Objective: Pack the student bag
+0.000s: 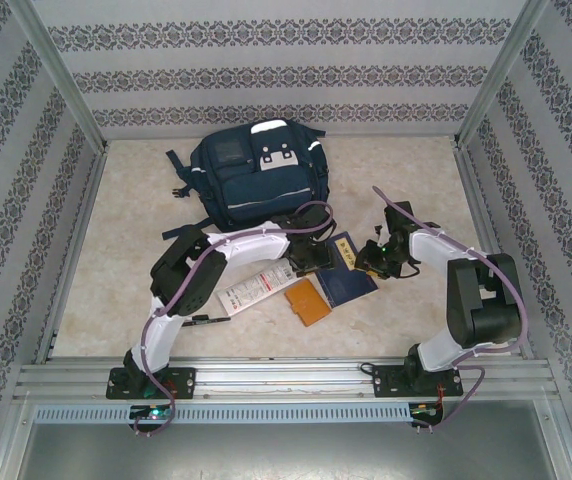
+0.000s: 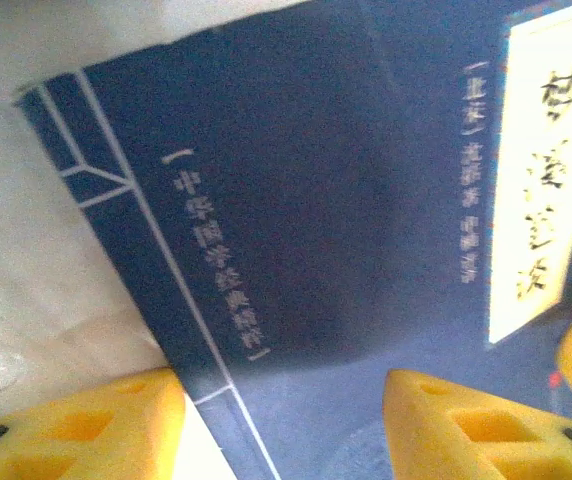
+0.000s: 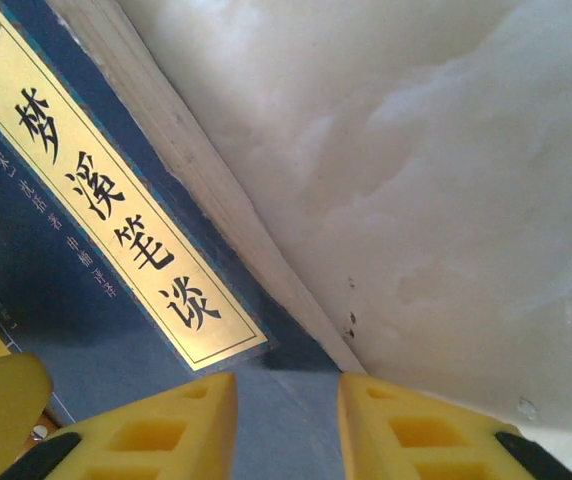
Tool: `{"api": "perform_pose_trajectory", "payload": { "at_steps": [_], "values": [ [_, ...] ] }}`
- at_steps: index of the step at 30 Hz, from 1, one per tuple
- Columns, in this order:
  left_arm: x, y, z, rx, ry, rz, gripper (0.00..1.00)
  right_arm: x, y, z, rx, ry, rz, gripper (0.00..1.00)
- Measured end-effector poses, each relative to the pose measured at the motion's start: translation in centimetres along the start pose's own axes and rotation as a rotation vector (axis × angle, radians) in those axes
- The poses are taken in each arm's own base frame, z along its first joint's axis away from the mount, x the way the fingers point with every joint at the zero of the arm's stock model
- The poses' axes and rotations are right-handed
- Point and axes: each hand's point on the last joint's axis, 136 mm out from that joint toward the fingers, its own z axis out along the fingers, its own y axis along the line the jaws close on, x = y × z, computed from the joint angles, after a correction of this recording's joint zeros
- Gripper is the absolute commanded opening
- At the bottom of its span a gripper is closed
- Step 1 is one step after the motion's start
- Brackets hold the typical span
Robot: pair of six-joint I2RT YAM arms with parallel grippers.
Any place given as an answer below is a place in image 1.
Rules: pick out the orange leather wallet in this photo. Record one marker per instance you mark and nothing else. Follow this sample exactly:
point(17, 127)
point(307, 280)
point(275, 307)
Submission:
point(308, 302)

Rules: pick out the navy blue book yellow label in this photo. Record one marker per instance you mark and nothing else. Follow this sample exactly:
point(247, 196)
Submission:
point(346, 290)

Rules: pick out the navy blue backpack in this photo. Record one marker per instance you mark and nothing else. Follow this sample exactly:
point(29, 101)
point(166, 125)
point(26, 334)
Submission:
point(266, 195)

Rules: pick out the black marker pen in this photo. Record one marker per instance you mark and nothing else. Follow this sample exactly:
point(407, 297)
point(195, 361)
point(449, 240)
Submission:
point(216, 320)

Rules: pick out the silver pen with black cap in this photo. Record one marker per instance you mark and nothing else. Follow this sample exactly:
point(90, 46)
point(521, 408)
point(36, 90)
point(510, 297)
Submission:
point(201, 316)

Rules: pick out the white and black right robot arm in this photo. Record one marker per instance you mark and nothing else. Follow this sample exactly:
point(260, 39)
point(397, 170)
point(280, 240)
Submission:
point(436, 250)

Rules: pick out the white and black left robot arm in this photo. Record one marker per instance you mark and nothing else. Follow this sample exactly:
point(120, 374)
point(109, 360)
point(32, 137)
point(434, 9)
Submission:
point(246, 247)

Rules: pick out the grey metal sheet panel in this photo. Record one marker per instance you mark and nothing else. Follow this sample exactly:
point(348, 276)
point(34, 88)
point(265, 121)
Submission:
point(286, 450)

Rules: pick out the aluminium right side rail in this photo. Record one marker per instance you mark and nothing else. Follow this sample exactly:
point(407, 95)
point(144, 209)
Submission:
point(477, 200)

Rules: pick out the aluminium mounting rail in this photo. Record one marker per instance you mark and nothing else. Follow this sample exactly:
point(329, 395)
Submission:
point(286, 375)

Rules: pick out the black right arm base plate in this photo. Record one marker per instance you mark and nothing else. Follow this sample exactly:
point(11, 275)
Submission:
point(383, 380)

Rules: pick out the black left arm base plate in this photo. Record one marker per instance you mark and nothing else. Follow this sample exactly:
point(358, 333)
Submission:
point(186, 382)

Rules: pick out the aluminium right frame post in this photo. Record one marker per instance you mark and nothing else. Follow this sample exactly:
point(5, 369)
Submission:
point(497, 75)

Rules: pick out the aluminium frame post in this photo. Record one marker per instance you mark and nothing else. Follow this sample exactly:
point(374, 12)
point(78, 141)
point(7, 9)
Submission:
point(497, 75)
point(63, 80)

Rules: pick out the aluminium left side rail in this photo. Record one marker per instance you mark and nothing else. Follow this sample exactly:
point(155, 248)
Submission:
point(86, 200)

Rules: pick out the aluminium left frame post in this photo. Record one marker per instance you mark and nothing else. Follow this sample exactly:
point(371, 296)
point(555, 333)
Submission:
point(63, 80)

